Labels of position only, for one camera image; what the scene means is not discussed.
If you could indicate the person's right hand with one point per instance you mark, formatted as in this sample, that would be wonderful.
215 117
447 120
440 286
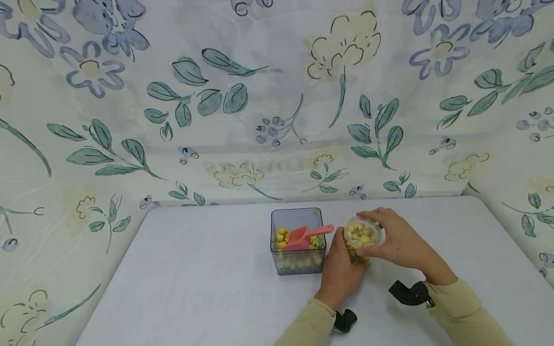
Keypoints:
400 245

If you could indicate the person's left hand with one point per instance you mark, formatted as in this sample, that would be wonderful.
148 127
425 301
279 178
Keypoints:
339 276

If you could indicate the clear round plastic jar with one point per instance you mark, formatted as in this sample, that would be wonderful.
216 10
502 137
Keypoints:
362 236

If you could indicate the person's left forearm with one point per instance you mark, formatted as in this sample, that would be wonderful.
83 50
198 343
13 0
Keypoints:
305 327

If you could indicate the person's right forearm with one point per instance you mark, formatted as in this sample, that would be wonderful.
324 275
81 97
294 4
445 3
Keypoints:
465 312

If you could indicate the heap of yellow snack pieces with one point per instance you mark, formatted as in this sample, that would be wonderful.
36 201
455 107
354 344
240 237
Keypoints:
360 236

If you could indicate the black wrist band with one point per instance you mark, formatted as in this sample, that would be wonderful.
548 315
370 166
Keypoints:
410 292
345 320

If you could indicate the pile of yellow round snacks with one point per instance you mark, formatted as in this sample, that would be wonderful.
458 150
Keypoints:
296 252

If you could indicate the pink plastic scoop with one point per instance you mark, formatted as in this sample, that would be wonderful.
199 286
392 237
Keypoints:
305 237

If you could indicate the clear square plastic container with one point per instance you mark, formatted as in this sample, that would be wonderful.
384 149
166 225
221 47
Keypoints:
297 242

